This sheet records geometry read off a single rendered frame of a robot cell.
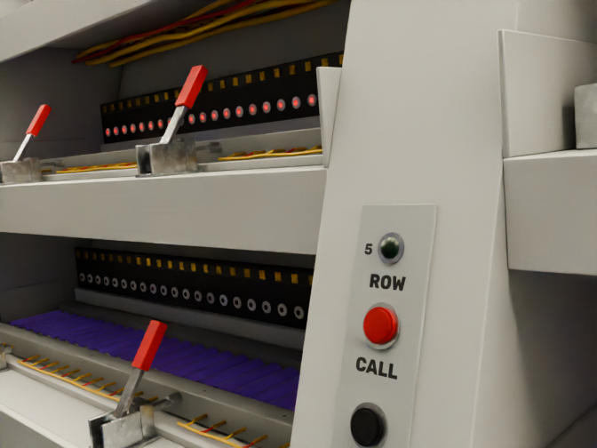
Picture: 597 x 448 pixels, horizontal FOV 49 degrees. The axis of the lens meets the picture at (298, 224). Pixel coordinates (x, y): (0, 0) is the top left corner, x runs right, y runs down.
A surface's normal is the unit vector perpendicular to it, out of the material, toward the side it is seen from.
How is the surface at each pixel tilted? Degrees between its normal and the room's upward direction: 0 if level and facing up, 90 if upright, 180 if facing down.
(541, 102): 90
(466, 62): 90
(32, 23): 108
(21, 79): 90
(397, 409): 90
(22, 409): 18
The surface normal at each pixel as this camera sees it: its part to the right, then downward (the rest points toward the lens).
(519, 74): 0.71, 0.02
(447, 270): -0.69, -0.18
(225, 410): -0.69, 0.14
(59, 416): -0.08, -0.99
